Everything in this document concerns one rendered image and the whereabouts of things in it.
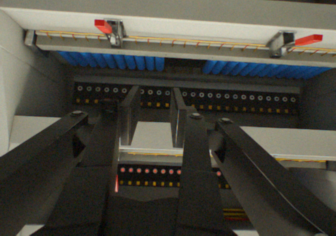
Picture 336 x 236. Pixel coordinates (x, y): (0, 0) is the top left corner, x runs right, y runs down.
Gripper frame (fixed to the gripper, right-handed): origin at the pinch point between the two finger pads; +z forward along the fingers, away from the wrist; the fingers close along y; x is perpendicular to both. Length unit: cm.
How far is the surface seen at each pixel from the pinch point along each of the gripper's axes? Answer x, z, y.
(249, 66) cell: 2.2, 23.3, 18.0
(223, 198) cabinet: -35.0, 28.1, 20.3
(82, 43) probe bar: 4.6, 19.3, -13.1
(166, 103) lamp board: -7.9, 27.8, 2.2
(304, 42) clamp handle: 6.9, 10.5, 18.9
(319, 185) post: -22.5, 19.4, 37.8
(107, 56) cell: 2.5, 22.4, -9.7
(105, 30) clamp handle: 6.6, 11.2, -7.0
